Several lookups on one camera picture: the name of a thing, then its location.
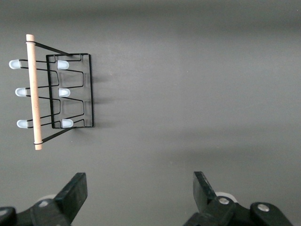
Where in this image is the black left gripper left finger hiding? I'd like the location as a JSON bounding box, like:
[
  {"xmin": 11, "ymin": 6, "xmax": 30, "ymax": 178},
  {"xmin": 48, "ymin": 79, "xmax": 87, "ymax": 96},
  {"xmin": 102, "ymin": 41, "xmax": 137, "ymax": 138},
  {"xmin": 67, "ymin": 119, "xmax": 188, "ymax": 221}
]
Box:
[{"xmin": 30, "ymin": 172, "xmax": 88, "ymax": 226}]

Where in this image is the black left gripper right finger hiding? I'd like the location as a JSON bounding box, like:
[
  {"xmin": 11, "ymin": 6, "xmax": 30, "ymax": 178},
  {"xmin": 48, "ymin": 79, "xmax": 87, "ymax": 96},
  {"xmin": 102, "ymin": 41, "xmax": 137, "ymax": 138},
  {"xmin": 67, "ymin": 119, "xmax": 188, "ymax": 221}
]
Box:
[{"xmin": 188, "ymin": 171, "xmax": 238, "ymax": 226}]

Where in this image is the black wire cup holder rack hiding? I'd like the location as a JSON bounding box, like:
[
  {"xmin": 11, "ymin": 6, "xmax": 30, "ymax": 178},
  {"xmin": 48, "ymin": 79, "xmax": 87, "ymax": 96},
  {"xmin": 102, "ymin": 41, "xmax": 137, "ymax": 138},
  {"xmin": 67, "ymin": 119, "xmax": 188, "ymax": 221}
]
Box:
[{"xmin": 8, "ymin": 34, "xmax": 95, "ymax": 151}]

